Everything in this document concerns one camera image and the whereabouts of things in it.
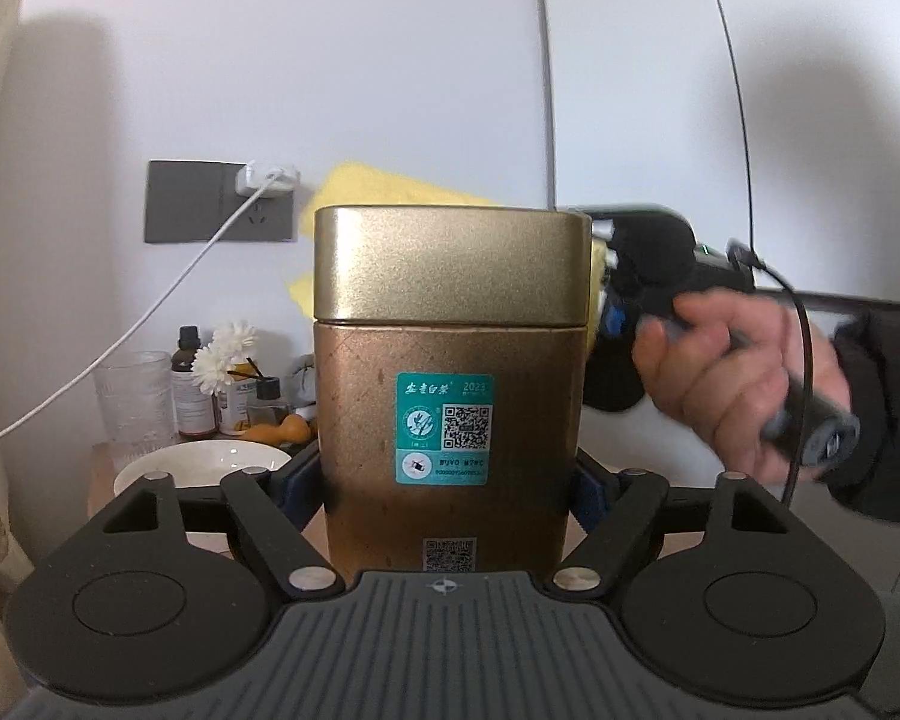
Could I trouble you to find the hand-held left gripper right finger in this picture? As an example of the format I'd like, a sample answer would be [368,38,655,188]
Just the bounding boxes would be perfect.
[551,447,797,595]

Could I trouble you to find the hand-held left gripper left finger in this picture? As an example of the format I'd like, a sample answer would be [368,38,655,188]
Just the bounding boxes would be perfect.
[90,438,347,597]

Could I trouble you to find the gold tea tin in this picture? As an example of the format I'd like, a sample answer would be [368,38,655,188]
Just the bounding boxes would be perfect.
[313,205,593,575]

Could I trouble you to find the yellow cleaning cloth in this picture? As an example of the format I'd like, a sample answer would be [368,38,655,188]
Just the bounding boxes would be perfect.
[288,160,620,350]

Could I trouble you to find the person's right forearm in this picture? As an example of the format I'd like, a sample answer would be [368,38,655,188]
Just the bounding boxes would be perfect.
[825,306,900,526]

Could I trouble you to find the person's right hand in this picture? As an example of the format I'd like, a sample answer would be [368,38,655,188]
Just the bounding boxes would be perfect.
[633,288,850,487]

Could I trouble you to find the orange gourd ornament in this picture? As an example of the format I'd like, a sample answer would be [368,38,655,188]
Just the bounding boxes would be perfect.
[238,413,314,445]

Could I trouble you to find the reed diffuser bottle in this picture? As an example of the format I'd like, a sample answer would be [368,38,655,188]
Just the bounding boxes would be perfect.
[247,376,291,430]

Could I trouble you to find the small grey figurine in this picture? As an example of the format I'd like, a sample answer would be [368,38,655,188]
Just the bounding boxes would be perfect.
[291,357,317,422]

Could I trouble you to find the white labelled bottle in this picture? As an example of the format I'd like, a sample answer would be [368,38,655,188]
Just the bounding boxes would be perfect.
[217,366,254,437]

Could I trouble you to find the white bowl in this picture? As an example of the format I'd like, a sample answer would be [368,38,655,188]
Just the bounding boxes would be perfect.
[112,440,294,500]

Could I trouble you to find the brown glass bottle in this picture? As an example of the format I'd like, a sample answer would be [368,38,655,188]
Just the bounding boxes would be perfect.
[169,325,220,441]

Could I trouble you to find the white artificial flowers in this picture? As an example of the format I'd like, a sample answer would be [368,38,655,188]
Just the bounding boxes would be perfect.
[191,319,261,395]

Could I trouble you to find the clear ribbed glass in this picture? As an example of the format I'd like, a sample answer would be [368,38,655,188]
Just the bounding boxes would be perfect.
[93,350,178,470]

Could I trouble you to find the white charger plug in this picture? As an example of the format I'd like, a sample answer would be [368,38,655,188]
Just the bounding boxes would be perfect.
[235,160,301,200]

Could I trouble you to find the thin black wall cable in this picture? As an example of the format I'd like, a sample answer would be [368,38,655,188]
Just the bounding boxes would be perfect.
[696,0,757,263]

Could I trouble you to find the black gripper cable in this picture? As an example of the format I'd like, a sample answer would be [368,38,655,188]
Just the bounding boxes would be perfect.
[724,238,815,505]

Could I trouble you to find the white charging cable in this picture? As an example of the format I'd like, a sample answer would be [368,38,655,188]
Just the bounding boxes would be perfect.
[0,171,280,457]

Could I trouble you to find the grey wall socket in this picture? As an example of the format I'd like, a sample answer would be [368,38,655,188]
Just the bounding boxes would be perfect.
[145,160,298,245]

